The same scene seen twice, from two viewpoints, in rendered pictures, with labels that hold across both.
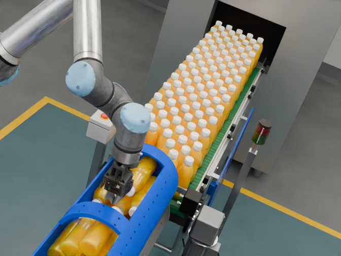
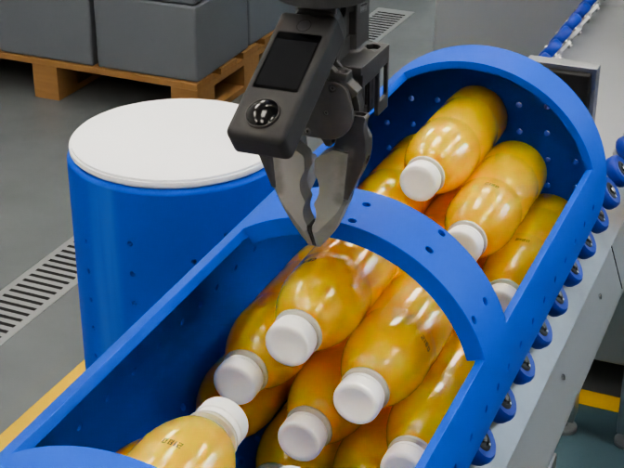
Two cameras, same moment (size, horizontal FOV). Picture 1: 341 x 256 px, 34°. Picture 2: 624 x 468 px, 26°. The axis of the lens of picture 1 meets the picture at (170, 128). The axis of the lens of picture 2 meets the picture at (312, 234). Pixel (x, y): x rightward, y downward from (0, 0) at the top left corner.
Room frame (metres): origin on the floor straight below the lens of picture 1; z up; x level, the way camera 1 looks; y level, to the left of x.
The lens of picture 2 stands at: (2.29, 0.31, 1.72)
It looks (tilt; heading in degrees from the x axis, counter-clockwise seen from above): 27 degrees down; 193
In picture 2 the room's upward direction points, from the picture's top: straight up
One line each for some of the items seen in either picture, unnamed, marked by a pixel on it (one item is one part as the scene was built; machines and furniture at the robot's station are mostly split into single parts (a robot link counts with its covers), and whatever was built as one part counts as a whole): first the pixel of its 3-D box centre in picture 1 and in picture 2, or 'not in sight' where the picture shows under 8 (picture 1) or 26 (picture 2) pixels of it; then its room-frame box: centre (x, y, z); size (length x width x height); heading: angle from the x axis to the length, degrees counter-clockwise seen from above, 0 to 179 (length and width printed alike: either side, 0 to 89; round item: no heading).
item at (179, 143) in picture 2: not in sight; (176, 140); (0.75, -0.22, 1.03); 0.28 x 0.28 x 0.01
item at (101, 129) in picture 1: (107, 120); not in sight; (2.05, 0.28, 1.05); 0.20 x 0.10 x 0.10; 170
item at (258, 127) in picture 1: (263, 128); not in sight; (2.11, -0.39, 1.23); 0.06 x 0.06 x 0.04
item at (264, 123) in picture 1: (259, 137); not in sight; (2.11, -0.39, 1.18); 0.06 x 0.06 x 0.16
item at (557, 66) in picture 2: not in sight; (557, 115); (0.49, 0.25, 1.00); 0.10 x 0.04 x 0.15; 80
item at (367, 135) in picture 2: not in sight; (339, 143); (1.37, 0.12, 1.32); 0.05 x 0.02 x 0.09; 80
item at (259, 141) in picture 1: (260, 136); not in sight; (2.11, -0.39, 1.18); 0.06 x 0.06 x 0.05
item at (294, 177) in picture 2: (117, 198); (305, 179); (1.34, 0.09, 1.27); 0.06 x 0.03 x 0.09; 170
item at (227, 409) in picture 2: (129, 190); (218, 426); (1.52, 0.07, 1.16); 0.04 x 0.02 x 0.04; 80
